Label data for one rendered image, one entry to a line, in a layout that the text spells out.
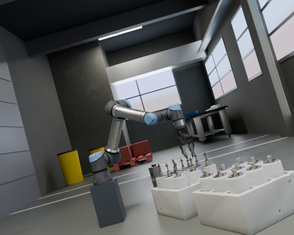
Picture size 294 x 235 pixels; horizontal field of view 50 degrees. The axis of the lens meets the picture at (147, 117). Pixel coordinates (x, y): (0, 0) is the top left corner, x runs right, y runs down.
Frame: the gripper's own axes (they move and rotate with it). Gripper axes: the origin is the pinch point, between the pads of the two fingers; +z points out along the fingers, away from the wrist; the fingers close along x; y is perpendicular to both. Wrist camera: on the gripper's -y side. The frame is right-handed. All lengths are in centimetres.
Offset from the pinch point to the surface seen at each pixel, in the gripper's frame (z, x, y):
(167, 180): 11.1, 16.9, 6.4
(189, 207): 27.9, 13.0, -9.8
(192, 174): 11.0, 3.1, -2.8
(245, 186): 15, 0, -60
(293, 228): 35, -9, -73
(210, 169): 11.5, -10.3, -1.6
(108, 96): -159, -65, 681
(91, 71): -242, -39, 688
